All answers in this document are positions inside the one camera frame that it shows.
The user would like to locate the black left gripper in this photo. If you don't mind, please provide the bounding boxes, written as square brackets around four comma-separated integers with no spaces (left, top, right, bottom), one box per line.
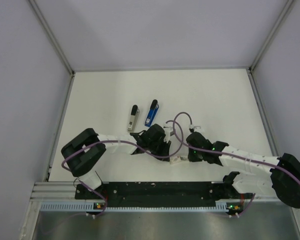
[148,136,172,162]

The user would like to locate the white red staple box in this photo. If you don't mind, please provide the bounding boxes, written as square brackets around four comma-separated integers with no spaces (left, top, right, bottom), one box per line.
[169,156,182,165]

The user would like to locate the blue black stapler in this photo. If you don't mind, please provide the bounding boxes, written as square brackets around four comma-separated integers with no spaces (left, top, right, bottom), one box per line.
[144,99,160,127]

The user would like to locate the grey black stapler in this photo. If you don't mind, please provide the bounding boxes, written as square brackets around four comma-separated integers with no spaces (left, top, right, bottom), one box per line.
[127,104,140,133]

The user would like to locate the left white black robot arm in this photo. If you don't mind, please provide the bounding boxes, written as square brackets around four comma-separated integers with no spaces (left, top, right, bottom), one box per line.
[61,124,173,199]

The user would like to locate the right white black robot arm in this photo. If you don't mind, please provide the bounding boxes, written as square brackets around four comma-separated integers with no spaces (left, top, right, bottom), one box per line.
[186,131,300,209]

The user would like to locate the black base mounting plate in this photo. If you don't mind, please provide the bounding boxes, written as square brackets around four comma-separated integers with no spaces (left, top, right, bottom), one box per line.
[74,181,243,208]

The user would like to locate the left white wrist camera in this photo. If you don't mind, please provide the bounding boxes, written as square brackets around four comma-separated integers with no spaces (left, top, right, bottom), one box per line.
[163,123,174,142]

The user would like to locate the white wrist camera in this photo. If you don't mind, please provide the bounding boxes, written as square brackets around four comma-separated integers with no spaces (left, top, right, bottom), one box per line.
[188,124,206,134]
[163,123,174,142]

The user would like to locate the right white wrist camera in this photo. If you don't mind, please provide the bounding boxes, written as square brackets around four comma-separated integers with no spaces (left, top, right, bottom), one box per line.
[188,124,206,134]

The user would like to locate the grey slotted cable duct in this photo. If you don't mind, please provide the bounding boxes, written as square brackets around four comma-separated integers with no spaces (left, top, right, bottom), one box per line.
[39,198,231,214]

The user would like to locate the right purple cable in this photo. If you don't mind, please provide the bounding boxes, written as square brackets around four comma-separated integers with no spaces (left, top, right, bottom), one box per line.
[173,111,300,218]

